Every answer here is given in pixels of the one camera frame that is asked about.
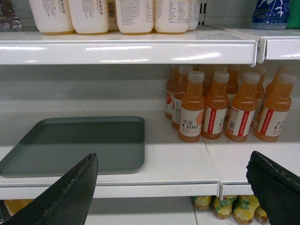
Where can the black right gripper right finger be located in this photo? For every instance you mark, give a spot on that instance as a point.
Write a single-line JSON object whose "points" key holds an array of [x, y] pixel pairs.
{"points": [[277, 189]]}

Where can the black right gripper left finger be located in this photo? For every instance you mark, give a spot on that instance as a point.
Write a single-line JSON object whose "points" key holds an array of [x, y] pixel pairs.
{"points": [[65, 202]]}

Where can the grey rectangular serving tray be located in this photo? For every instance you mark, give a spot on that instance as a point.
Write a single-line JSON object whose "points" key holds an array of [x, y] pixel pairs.
{"points": [[53, 146]]}

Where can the yellow green tea bottle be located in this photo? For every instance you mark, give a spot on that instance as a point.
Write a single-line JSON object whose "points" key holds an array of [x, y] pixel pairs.
{"points": [[222, 207], [244, 209]]}

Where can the white middle shelf board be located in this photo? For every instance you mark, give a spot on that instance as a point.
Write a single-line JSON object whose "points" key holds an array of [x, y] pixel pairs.
{"points": [[171, 167]]}

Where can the white shelf board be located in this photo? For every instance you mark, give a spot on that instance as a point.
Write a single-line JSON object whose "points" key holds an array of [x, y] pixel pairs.
{"points": [[202, 46], [171, 167]]}

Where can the orange juice bottle barcode label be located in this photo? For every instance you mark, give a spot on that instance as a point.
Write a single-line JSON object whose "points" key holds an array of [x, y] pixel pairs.
{"points": [[243, 108]]}

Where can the rightmost orange juice bottle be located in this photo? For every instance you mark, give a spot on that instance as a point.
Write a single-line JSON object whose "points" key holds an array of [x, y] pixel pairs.
{"points": [[275, 109]]}

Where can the orange juice bottle red stripe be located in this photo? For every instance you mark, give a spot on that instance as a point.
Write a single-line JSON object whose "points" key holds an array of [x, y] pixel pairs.
{"points": [[216, 103]]}

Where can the front orange juice bottle C100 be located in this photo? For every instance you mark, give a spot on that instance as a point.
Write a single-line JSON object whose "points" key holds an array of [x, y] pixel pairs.
{"points": [[192, 108]]}

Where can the second row orange juice bottle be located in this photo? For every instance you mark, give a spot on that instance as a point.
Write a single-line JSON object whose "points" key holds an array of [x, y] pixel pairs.
{"points": [[179, 92]]}

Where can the back orange juice bottle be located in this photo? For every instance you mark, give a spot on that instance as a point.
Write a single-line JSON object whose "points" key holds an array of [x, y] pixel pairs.
{"points": [[170, 86]]}

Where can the white upper shelf board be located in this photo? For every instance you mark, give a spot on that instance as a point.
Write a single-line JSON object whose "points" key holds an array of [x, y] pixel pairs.
{"points": [[202, 46]]}

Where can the blue labelled water bottle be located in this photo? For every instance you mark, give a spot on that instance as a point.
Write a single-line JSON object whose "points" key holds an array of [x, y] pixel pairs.
{"points": [[271, 15]]}

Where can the white milk drink bottle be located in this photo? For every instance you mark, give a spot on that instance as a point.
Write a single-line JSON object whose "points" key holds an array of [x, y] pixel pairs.
{"points": [[171, 16], [135, 17], [52, 17], [89, 17]]}

